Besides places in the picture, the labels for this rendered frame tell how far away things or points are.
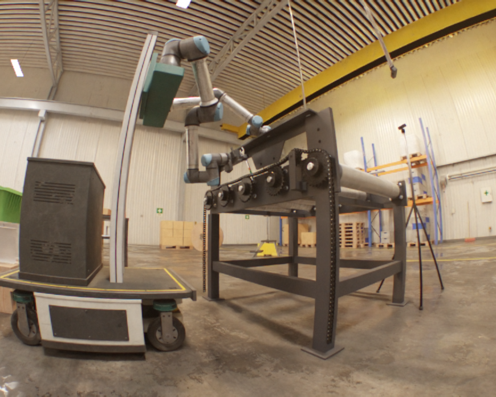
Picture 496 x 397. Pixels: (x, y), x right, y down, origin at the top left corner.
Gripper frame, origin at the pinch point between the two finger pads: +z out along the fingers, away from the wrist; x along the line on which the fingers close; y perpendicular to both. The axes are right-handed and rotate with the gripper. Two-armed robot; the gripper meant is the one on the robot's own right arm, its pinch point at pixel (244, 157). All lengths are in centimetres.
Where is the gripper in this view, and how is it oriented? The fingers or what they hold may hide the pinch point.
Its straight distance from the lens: 156.6
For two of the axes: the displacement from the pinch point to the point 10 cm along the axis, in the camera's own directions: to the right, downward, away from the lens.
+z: 7.8, -1.5, 6.1
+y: -3.5, -9.1, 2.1
